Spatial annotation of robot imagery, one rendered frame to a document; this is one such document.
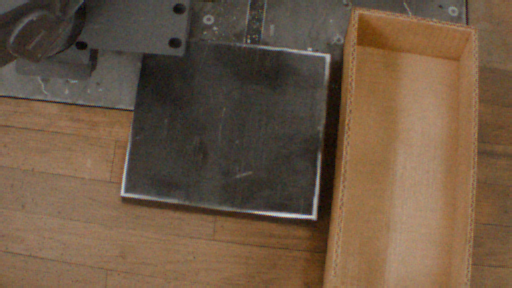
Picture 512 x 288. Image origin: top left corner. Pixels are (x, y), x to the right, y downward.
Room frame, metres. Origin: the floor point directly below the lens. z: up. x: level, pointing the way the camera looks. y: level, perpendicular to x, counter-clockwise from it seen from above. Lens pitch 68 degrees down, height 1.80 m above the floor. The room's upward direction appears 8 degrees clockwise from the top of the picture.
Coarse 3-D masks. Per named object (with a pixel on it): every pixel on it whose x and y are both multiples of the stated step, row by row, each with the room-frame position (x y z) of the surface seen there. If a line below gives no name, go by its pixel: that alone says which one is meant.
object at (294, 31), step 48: (192, 0) 0.51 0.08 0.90; (240, 0) 0.52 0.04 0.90; (288, 0) 0.52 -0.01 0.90; (336, 0) 0.53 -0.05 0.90; (384, 0) 0.54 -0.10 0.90; (336, 48) 0.48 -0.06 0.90; (0, 96) 0.38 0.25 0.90; (48, 96) 0.39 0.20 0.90; (96, 96) 0.39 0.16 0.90; (336, 96) 0.43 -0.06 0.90
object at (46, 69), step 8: (80, 32) 0.35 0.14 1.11; (64, 48) 0.33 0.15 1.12; (16, 64) 0.34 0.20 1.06; (24, 64) 0.34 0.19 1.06; (32, 64) 0.34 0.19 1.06; (40, 64) 0.34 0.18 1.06; (48, 64) 0.35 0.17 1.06; (56, 64) 0.35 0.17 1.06; (64, 64) 0.35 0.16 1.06; (72, 64) 0.35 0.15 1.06; (80, 64) 0.35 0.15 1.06; (88, 64) 0.35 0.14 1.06; (16, 72) 0.34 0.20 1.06; (24, 72) 0.34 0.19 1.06; (32, 72) 0.34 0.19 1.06; (40, 72) 0.34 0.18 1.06; (48, 72) 0.34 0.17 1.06; (56, 72) 0.34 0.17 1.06; (64, 72) 0.34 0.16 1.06; (72, 72) 0.34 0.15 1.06; (80, 72) 0.34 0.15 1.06; (88, 72) 0.34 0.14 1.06; (80, 80) 0.34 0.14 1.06
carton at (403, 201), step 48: (384, 48) 0.48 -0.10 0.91; (432, 48) 0.49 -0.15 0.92; (384, 96) 0.43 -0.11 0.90; (432, 96) 0.44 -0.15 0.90; (384, 144) 0.39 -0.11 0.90; (432, 144) 0.39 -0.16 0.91; (336, 192) 0.32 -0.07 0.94; (384, 192) 0.34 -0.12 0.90; (432, 192) 0.35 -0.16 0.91; (336, 240) 0.27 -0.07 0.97; (384, 240) 0.30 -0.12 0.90; (432, 240) 0.30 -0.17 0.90
